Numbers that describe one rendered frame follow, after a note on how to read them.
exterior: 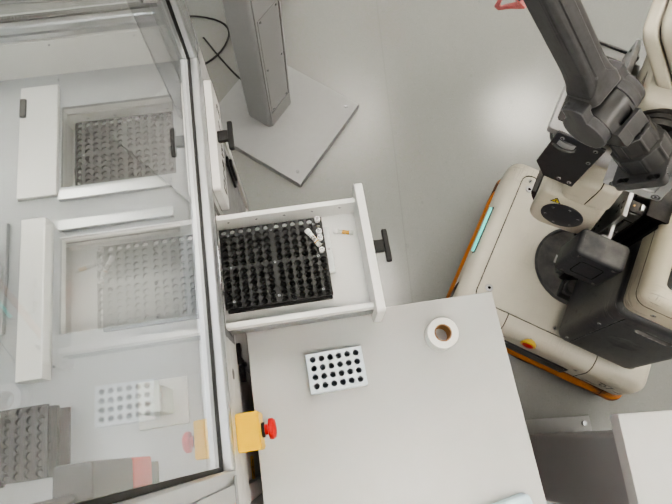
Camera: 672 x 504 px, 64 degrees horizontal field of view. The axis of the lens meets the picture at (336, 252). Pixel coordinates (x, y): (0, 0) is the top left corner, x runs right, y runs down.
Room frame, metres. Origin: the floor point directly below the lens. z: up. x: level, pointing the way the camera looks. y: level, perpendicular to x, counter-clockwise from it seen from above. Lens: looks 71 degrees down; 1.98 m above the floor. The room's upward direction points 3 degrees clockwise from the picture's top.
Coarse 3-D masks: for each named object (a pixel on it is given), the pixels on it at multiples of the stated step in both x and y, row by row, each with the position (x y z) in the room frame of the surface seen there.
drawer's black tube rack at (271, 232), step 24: (240, 240) 0.39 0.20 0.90; (264, 240) 0.41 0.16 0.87; (288, 240) 0.40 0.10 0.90; (240, 264) 0.34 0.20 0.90; (264, 264) 0.34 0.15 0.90; (288, 264) 0.36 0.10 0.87; (312, 264) 0.35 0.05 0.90; (240, 288) 0.29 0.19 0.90; (264, 288) 0.30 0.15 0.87; (288, 288) 0.29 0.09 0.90; (312, 288) 0.30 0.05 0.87; (240, 312) 0.25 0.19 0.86
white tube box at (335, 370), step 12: (348, 348) 0.19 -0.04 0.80; (360, 348) 0.19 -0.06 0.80; (312, 360) 0.17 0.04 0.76; (324, 360) 0.16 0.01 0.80; (336, 360) 0.17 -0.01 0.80; (348, 360) 0.17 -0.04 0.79; (360, 360) 0.17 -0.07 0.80; (312, 372) 0.14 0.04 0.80; (324, 372) 0.14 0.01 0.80; (336, 372) 0.14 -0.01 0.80; (348, 372) 0.15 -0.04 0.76; (360, 372) 0.15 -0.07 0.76; (312, 384) 0.11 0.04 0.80; (324, 384) 0.12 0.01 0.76; (336, 384) 0.12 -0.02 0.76; (348, 384) 0.12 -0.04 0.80; (360, 384) 0.12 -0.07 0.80
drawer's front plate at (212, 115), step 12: (204, 84) 0.76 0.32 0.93; (216, 108) 0.74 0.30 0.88; (216, 120) 0.69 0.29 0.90; (216, 132) 0.65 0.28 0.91; (216, 144) 0.61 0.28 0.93; (216, 156) 0.58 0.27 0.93; (216, 168) 0.55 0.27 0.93; (216, 180) 0.52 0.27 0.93; (216, 192) 0.50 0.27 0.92; (228, 204) 0.51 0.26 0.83
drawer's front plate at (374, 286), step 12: (360, 192) 0.51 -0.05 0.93; (360, 204) 0.48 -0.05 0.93; (360, 216) 0.45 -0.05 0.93; (360, 228) 0.44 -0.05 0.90; (360, 240) 0.42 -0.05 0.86; (372, 240) 0.40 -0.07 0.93; (372, 252) 0.37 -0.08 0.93; (372, 264) 0.35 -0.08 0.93; (372, 276) 0.32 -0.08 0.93; (372, 288) 0.30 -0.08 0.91; (372, 300) 0.28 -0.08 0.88; (384, 312) 0.25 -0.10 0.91
